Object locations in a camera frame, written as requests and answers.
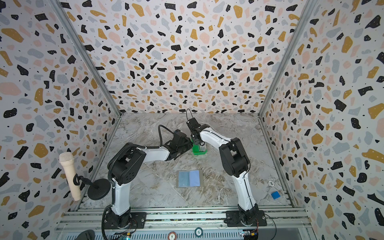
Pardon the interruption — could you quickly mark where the green card tray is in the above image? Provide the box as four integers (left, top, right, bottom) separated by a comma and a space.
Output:
192, 140, 207, 156

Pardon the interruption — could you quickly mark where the teal credit card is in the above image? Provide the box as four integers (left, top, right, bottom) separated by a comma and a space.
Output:
178, 171, 190, 188

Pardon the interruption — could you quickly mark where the blue credit card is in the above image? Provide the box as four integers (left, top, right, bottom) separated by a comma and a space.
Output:
189, 170, 202, 187

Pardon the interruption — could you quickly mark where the grey card holder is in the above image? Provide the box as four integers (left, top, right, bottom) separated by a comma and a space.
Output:
176, 170, 204, 188

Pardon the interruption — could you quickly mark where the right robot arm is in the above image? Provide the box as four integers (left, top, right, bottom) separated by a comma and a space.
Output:
187, 118, 256, 212

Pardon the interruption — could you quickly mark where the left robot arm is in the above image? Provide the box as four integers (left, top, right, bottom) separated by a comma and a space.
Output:
106, 130, 193, 229

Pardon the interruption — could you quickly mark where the green round marker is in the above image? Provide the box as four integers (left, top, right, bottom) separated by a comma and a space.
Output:
195, 227, 203, 238

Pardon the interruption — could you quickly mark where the black microphone stand base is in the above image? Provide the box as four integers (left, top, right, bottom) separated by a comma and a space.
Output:
88, 179, 111, 201

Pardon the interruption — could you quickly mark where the red round marker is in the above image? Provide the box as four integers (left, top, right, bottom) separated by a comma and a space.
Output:
167, 232, 177, 240

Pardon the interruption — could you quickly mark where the blue tape piece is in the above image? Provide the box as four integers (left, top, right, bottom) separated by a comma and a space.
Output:
271, 191, 281, 200

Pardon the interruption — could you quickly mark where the beige microphone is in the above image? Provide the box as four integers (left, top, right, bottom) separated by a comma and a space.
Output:
59, 152, 81, 202

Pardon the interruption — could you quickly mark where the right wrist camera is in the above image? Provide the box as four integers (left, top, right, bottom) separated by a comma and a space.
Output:
187, 118, 201, 131

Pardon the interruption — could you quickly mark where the aluminium mounting rail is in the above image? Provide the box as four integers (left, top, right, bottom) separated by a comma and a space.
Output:
52, 206, 316, 240

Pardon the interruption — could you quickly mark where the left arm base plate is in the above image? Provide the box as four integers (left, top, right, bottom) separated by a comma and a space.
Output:
104, 212, 147, 230

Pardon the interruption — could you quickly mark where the black corrugated cable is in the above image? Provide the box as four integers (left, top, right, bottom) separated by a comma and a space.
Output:
101, 124, 176, 238

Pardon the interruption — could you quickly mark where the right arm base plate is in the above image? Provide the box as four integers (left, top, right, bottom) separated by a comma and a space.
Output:
224, 210, 267, 228

